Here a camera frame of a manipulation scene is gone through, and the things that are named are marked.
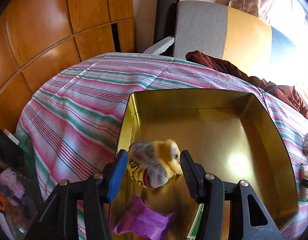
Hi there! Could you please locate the black rolled mat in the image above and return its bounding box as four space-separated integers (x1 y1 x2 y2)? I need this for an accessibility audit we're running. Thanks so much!
153 0 178 44

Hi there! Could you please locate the striped bed sheet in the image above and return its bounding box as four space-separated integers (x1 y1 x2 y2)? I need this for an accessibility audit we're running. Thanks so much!
16 53 308 239

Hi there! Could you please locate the wooden wardrobe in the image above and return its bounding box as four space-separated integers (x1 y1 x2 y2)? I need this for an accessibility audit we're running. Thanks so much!
0 0 135 132

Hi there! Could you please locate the purple snack packet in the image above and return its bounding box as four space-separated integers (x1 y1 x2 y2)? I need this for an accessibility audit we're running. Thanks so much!
113 195 177 240

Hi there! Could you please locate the maroon blanket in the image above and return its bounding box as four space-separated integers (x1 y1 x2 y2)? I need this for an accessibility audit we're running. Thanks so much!
185 50 308 120

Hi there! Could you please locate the gold tin box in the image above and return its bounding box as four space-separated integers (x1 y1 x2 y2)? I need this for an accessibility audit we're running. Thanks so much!
117 89 298 229

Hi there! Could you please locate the green white carton box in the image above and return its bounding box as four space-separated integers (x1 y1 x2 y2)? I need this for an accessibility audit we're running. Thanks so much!
186 204 204 239

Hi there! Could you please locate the grey yellow blue headboard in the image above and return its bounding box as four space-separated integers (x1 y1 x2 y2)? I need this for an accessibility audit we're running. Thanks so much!
172 0 297 77

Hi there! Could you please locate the yellow knitted sock bundle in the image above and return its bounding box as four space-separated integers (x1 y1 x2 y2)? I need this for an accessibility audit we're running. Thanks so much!
127 139 183 189

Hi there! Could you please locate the rice cracker packet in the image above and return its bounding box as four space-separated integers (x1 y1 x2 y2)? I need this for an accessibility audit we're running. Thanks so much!
299 164 308 201

